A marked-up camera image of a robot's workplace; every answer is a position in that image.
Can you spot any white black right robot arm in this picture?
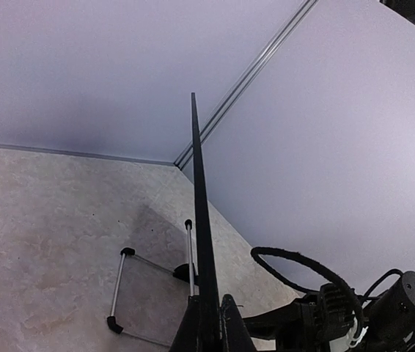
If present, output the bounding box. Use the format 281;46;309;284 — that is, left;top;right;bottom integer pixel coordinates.
244;246;415;351

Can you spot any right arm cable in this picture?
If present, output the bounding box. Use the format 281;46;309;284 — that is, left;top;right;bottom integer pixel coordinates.
249;246;364;331

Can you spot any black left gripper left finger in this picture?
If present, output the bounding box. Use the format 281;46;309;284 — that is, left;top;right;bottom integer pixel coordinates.
169;296;200;352

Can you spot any back aluminium base rail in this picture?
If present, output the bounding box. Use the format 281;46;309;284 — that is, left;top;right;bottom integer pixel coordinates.
0;144;175;166

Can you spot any right aluminium frame post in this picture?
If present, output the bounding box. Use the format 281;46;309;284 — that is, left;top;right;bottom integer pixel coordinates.
173;0;320;170

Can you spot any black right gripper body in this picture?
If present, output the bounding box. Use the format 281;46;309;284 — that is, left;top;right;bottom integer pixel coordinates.
243;284;355;352

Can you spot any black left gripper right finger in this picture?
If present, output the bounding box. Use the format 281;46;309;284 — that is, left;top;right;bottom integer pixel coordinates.
220;294;257;352

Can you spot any black framed whiteboard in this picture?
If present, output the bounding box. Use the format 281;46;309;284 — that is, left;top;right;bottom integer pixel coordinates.
106;92;223;352

